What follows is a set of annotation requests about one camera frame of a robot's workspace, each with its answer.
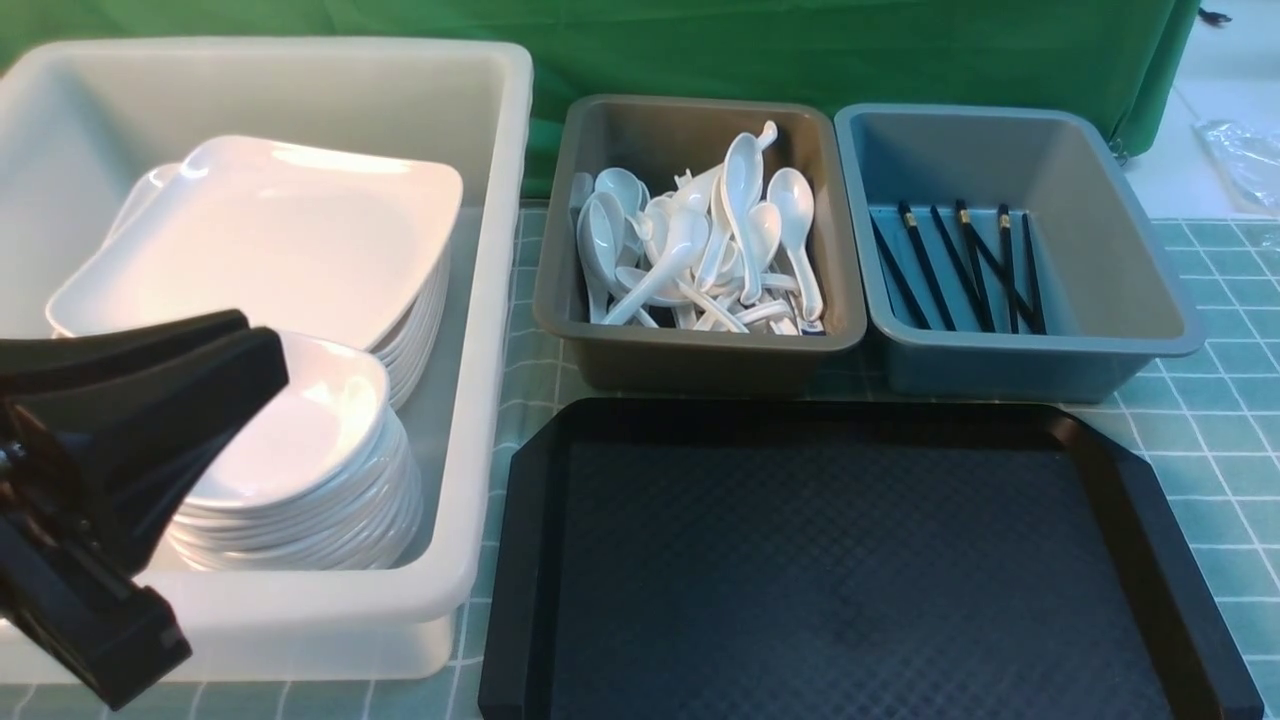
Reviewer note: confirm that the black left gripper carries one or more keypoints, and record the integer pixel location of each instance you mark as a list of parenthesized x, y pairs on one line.
[(105, 438)]

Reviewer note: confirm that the white small dish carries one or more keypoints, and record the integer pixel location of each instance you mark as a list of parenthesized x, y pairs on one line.
[(329, 410)]

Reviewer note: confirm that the white square rice plate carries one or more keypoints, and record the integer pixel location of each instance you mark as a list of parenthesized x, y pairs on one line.
[(315, 241)]

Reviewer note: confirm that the white soup spoon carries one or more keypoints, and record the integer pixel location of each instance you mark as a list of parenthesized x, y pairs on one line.
[(790, 191)]

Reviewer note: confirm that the stack of white small bowls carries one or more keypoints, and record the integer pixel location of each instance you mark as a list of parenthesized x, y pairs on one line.
[(363, 519)]

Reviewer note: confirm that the stack of white square plates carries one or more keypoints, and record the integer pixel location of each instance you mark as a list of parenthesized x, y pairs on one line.
[(406, 349)]

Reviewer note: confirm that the large white plastic tub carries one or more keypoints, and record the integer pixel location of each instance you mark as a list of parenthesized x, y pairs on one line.
[(82, 120)]

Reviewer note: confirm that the black serving tray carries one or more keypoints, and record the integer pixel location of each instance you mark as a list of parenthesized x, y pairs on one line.
[(705, 558)]

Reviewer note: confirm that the brown plastic bin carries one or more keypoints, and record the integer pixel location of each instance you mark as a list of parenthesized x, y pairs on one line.
[(656, 137)]

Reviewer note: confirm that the pile of white spoons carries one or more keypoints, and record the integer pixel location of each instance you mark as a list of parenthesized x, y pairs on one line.
[(709, 250)]

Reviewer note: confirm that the black chopsticks in bin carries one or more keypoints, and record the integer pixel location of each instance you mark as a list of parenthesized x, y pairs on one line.
[(959, 271)]

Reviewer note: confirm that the blue-grey plastic bin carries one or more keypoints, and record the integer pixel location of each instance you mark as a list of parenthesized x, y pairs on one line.
[(1114, 302)]

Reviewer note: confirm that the green cloth backdrop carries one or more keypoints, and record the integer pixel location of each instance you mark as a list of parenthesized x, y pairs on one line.
[(1110, 62)]

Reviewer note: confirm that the clear plastic bag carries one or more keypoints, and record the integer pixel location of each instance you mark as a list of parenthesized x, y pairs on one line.
[(1247, 156)]

